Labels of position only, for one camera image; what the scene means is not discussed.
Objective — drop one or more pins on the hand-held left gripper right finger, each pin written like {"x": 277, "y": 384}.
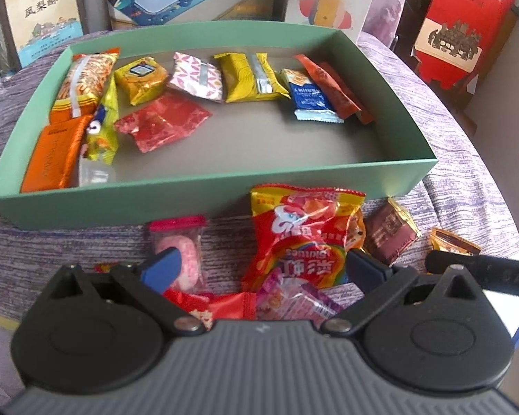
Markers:
{"x": 367, "y": 268}

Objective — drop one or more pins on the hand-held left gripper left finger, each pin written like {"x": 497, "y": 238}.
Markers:
{"x": 164, "y": 270}

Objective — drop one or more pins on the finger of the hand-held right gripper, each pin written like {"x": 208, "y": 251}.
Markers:
{"x": 501, "y": 274}

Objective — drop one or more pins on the pink candy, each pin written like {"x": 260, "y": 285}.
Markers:
{"x": 186, "y": 242}

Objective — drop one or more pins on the orange jelly cup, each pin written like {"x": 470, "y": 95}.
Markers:
{"x": 357, "y": 233}

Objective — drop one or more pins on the brown foil packet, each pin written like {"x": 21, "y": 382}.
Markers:
{"x": 389, "y": 233}

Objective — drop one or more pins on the yellow and brown small packet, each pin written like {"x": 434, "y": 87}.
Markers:
{"x": 452, "y": 242}

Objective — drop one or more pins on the small red foil packet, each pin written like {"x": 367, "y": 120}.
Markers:
{"x": 225, "y": 307}

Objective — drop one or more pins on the pink fruit print packet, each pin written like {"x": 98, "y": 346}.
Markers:
{"x": 294, "y": 302}

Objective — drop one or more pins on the red and yellow gummy bag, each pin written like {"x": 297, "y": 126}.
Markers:
{"x": 302, "y": 216}

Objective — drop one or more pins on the green cardboard box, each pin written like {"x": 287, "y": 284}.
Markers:
{"x": 199, "y": 190}

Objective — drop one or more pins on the clear jelly cup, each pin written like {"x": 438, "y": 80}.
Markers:
{"x": 95, "y": 175}

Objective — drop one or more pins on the red patterned foil packet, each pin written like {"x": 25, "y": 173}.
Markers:
{"x": 164, "y": 123}

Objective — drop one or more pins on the yellow-green cartoon candy packet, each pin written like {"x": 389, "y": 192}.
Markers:
{"x": 104, "y": 134}

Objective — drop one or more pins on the orange foil packet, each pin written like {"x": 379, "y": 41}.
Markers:
{"x": 54, "y": 155}

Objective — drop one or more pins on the blue cracker packet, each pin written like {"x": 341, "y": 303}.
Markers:
{"x": 311, "y": 97}

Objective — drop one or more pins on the long red-orange packet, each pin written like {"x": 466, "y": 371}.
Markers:
{"x": 337, "y": 88}

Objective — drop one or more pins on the gold packet with dark label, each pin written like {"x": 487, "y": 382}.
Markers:
{"x": 140, "y": 78}

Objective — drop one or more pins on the pink leaf pattern packet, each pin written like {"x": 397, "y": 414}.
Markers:
{"x": 190, "y": 73}

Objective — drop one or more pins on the striped cracker stick packet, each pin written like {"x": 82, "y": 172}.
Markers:
{"x": 86, "y": 80}

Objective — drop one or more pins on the yellow wavy striped packet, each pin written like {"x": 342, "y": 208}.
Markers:
{"x": 238, "y": 78}

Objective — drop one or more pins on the red paper bag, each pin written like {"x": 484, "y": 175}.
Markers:
{"x": 458, "y": 21}

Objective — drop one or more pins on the brown framed pastry gift box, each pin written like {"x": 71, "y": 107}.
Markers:
{"x": 39, "y": 17}

